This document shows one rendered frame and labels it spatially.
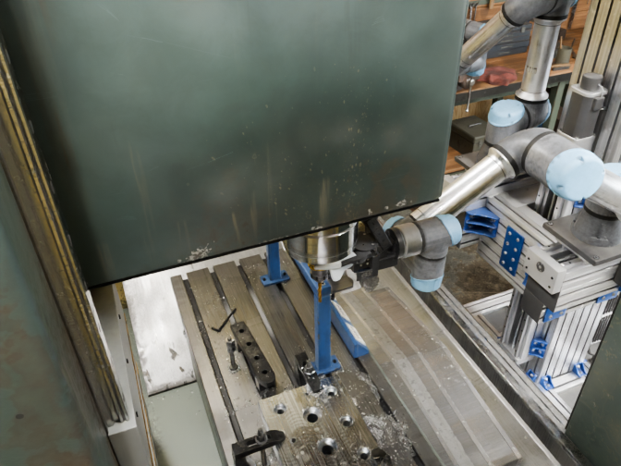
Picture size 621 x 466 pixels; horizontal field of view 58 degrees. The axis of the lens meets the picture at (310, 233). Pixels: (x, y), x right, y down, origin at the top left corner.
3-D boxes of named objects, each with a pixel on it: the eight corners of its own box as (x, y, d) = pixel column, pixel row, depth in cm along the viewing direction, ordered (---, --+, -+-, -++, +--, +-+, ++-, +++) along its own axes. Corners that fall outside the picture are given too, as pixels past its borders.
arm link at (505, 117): (477, 138, 206) (482, 104, 198) (500, 128, 213) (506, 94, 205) (504, 150, 198) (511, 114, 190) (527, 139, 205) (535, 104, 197)
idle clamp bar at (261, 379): (246, 334, 177) (244, 319, 173) (280, 393, 158) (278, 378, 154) (231, 339, 176) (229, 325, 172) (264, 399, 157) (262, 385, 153)
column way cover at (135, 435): (151, 401, 157) (109, 259, 126) (186, 570, 121) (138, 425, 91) (133, 408, 155) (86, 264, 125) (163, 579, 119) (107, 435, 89)
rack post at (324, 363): (334, 356, 169) (334, 282, 152) (342, 369, 165) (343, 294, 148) (304, 366, 166) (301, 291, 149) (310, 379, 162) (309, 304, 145)
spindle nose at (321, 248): (268, 234, 119) (264, 185, 112) (333, 213, 125) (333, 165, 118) (303, 275, 107) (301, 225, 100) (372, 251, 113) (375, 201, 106)
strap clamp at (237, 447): (284, 451, 143) (281, 415, 135) (288, 462, 141) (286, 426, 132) (235, 470, 139) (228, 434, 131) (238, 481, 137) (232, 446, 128)
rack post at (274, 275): (285, 271, 202) (281, 202, 185) (290, 279, 198) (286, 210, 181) (259, 277, 199) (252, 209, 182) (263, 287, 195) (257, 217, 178)
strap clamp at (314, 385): (305, 375, 163) (304, 340, 154) (323, 410, 153) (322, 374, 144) (295, 379, 162) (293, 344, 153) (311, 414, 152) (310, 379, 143)
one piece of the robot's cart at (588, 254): (610, 216, 191) (615, 201, 188) (665, 252, 175) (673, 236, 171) (526, 240, 181) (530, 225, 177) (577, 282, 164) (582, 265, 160)
